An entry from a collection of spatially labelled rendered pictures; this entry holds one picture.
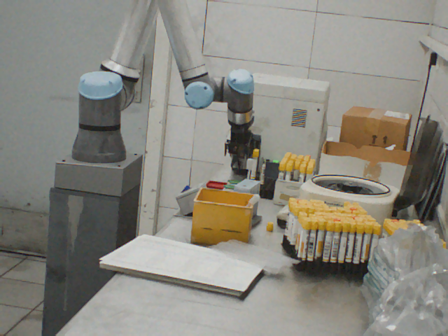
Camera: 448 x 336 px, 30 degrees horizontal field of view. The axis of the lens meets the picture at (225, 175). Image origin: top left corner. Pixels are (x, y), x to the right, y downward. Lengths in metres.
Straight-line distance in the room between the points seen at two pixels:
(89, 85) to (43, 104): 1.97
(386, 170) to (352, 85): 1.62
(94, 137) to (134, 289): 0.77
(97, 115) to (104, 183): 0.18
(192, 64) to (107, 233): 0.51
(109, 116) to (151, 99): 1.78
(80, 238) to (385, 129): 1.23
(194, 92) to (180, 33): 0.16
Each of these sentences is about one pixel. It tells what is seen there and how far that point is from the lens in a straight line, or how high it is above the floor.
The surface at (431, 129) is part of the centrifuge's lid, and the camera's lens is 2.02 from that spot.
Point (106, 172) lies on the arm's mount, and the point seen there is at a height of 0.94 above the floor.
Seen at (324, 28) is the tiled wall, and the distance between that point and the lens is 3.93.
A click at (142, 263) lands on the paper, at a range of 1.67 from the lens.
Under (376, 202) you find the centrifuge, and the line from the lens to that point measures 2.00.
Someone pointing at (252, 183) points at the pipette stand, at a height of 0.98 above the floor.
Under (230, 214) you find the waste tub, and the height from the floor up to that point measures 0.95.
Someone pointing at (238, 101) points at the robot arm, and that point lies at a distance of 2.35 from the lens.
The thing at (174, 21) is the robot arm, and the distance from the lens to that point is 2.21.
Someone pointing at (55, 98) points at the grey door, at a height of 0.84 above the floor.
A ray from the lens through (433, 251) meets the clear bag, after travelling 1.55.
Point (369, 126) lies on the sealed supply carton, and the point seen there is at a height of 1.03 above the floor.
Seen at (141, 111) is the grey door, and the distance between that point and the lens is 4.05.
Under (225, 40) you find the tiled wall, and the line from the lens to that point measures 3.99.
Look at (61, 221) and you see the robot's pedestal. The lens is 2.31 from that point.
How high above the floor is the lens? 1.44
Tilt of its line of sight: 12 degrees down
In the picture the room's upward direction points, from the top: 6 degrees clockwise
